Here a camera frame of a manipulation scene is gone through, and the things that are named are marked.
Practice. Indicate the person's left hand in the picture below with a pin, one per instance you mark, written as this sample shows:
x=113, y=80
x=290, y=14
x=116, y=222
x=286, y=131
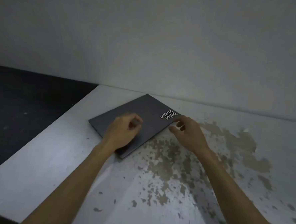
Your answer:
x=116, y=133

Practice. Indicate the person's right hand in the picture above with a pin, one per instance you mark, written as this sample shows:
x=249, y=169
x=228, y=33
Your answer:
x=192, y=136

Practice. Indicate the person's right thumb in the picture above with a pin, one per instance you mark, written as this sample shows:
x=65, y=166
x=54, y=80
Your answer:
x=175, y=129

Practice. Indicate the person's left thumb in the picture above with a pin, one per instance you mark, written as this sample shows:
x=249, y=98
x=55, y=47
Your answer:
x=133, y=130

